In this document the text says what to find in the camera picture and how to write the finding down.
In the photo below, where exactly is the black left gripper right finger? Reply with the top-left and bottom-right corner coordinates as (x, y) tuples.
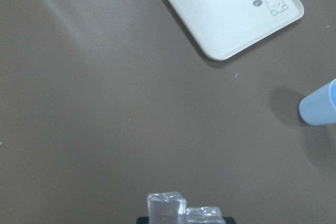
(223, 216), (236, 224)

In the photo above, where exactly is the light blue plastic cup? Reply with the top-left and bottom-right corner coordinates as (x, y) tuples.
(299, 79), (335, 126)

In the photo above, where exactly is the cream rabbit tray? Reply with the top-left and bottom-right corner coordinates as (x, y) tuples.
(168, 0), (304, 60)

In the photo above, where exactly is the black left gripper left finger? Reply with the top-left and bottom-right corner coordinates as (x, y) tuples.
(136, 216), (149, 224)

